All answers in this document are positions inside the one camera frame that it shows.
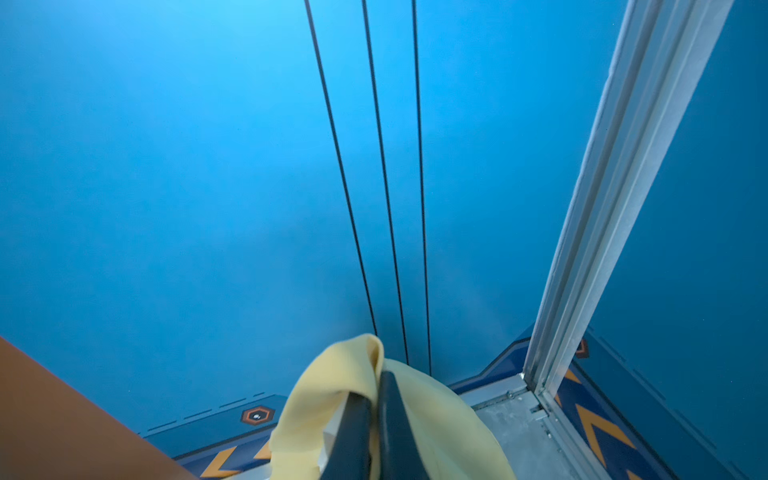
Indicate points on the yellow cloth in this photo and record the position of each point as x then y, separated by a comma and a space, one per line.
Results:
451, 439

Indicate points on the right aluminium corner post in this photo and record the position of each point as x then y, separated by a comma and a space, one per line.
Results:
660, 55

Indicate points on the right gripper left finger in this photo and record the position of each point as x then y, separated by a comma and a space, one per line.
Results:
350, 456

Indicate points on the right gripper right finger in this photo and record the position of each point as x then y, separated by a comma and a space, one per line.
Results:
399, 456

